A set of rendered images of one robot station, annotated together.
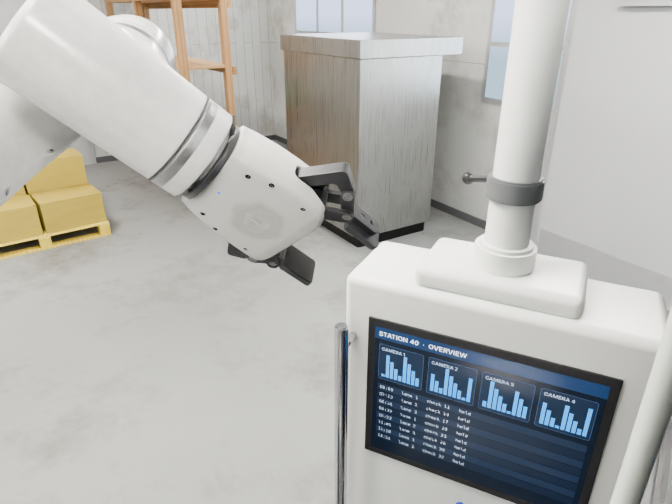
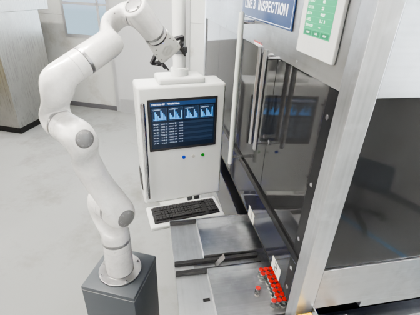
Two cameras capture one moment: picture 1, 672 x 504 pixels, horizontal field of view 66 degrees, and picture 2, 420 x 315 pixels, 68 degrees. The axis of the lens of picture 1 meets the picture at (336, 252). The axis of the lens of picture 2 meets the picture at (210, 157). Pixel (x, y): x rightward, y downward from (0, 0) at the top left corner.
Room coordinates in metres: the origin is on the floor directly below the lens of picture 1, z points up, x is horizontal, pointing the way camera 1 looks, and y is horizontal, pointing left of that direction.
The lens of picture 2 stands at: (-0.57, 0.84, 2.02)
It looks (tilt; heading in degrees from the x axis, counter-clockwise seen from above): 29 degrees down; 314
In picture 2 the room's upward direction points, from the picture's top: 2 degrees clockwise
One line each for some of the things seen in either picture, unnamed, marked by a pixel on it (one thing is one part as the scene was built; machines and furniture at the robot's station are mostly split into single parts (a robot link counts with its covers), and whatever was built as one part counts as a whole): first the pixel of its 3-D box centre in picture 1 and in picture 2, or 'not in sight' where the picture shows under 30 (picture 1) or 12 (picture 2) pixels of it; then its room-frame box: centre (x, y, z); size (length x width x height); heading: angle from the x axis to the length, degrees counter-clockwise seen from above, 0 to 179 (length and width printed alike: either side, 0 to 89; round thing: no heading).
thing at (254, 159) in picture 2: not in sight; (252, 109); (0.29, -0.33, 1.51); 0.47 x 0.01 x 0.59; 146
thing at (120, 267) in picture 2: not in sight; (118, 255); (0.41, 0.39, 0.95); 0.19 x 0.19 x 0.18
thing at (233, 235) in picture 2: not in sight; (232, 235); (0.19, -0.13, 0.90); 0.34 x 0.26 x 0.04; 56
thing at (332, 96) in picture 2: not in sight; (305, 211); (-0.24, 0.04, 1.40); 0.05 x 0.01 x 0.80; 146
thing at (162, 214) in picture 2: not in sight; (185, 209); (0.58, -0.16, 0.82); 0.40 x 0.14 x 0.02; 64
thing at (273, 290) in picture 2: not in sight; (271, 287); (-0.15, -0.01, 0.91); 0.18 x 0.02 x 0.05; 146
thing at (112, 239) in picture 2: not in sight; (109, 214); (0.44, 0.39, 1.16); 0.19 x 0.12 x 0.24; 3
